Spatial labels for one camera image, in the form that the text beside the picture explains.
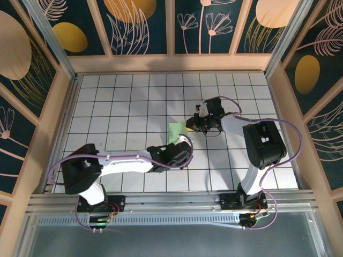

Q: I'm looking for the grey metal panel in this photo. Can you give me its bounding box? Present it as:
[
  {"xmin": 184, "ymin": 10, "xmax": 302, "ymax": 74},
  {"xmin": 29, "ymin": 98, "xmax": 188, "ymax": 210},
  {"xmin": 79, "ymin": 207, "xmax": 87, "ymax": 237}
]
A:
[{"xmin": 16, "ymin": 211, "xmax": 329, "ymax": 257}]

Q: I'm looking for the white gridded table mat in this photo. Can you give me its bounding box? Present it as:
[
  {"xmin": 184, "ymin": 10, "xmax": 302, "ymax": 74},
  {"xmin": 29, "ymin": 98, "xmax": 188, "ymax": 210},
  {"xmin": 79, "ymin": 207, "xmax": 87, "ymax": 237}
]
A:
[{"xmin": 53, "ymin": 73, "xmax": 300, "ymax": 193}]

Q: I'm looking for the green cloth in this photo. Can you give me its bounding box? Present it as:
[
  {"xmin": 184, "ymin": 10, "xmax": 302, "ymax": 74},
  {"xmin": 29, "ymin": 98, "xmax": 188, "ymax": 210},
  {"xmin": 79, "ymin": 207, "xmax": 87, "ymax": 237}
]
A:
[{"xmin": 166, "ymin": 122, "xmax": 192, "ymax": 144}]

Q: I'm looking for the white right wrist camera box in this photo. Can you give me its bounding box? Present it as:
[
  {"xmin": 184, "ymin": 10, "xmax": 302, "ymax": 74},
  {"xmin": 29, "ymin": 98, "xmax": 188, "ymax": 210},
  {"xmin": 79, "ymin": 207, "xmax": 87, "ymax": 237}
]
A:
[{"xmin": 195, "ymin": 101, "xmax": 210, "ymax": 118}]

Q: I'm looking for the small black controller board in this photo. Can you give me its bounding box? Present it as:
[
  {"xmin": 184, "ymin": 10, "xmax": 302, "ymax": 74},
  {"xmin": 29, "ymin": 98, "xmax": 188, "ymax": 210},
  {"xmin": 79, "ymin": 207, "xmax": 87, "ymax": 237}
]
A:
[
  {"xmin": 88, "ymin": 214, "xmax": 112, "ymax": 229},
  {"xmin": 239, "ymin": 213, "xmax": 270, "ymax": 229}
]

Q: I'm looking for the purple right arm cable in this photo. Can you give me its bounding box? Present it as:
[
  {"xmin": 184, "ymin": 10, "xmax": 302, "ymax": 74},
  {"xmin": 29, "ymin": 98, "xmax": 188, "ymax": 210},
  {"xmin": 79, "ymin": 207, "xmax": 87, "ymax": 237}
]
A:
[{"xmin": 202, "ymin": 95, "xmax": 305, "ymax": 231}]

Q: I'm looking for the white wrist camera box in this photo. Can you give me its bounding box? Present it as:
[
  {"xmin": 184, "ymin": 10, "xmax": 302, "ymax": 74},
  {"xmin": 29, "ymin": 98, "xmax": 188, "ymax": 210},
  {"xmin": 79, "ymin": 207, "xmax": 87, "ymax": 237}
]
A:
[
  {"xmin": 195, "ymin": 101, "xmax": 210, "ymax": 118},
  {"xmin": 175, "ymin": 133, "xmax": 194, "ymax": 147}
]

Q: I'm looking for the long aluminium mounting rail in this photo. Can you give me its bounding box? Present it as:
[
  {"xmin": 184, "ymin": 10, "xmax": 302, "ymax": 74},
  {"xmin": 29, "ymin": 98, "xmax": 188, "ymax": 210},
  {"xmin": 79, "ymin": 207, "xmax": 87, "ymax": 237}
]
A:
[{"xmin": 26, "ymin": 190, "xmax": 316, "ymax": 215}]

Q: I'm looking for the aluminium corner post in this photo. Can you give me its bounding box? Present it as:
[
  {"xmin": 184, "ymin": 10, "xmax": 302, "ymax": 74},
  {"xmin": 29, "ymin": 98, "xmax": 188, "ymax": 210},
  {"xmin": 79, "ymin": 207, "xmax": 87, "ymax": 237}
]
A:
[
  {"xmin": 264, "ymin": 0, "xmax": 316, "ymax": 77},
  {"xmin": 23, "ymin": 0, "xmax": 79, "ymax": 81}
]

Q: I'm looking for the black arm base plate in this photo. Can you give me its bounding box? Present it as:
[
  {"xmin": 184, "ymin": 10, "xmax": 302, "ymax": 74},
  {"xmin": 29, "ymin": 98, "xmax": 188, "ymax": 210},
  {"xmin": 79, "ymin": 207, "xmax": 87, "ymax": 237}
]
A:
[
  {"xmin": 77, "ymin": 194, "xmax": 126, "ymax": 213},
  {"xmin": 219, "ymin": 192, "xmax": 268, "ymax": 211}
]

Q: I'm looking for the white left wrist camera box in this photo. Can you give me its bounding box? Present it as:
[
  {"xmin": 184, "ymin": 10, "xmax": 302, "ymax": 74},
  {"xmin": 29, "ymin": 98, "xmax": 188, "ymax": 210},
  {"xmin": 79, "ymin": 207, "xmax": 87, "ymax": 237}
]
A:
[{"xmin": 175, "ymin": 133, "xmax": 194, "ymax": 147}]

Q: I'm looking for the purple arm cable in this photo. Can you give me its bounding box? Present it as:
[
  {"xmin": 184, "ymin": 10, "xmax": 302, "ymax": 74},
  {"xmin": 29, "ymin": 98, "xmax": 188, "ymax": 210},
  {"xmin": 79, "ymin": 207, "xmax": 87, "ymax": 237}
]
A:
[
  {"xmin": 202, "ymin": 95, "xmax": 305, "ymax": 231},
  {"xmin": 48, "ymin": 136, "xmax": 195, "ymax": 232}
]

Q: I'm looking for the slotted grey cable duct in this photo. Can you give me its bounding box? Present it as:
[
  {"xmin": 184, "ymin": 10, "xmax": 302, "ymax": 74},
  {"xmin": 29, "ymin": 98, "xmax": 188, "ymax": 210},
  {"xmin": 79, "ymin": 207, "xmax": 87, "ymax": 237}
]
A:
[{"xmin": 37, "ymin": 214, "xmax": 243, "ymax": 226}]

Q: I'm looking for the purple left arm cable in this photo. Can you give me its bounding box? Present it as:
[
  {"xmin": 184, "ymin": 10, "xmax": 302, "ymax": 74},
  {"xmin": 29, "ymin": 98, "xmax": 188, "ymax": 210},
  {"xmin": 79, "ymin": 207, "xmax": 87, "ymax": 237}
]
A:
[{"xmin": 48, "ymin": 136, "xmax": 195, "ymax": 232}]

